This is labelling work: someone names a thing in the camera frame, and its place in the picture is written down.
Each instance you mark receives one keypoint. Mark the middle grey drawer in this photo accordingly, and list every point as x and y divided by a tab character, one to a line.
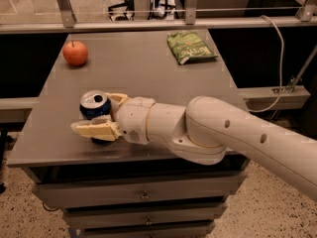
145	216

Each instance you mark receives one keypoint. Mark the green jalapeno chip bag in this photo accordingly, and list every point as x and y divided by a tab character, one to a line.
188	47

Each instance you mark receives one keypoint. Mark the grey drawer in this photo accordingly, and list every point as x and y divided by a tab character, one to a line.
135	190
145	216
166	230

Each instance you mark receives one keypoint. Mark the grey metal railing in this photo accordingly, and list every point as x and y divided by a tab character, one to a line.
81	16

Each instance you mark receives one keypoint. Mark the black office chair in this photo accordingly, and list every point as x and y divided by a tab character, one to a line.
122	11

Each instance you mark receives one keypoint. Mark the red apple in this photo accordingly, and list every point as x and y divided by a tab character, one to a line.
75	53

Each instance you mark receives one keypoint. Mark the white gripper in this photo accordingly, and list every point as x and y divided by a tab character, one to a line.
134	118

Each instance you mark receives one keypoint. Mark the bottom grey drawer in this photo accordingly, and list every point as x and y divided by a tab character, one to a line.
166	230

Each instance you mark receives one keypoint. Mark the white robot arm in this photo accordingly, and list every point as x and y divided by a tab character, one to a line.
201	132

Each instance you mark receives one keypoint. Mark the top grey drawer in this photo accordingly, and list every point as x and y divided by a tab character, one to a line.
135	190

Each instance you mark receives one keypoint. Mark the blue pepsi can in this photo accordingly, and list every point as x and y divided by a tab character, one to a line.
95	107

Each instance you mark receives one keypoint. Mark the grey drawer cabinet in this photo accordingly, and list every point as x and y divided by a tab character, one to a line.
139	64

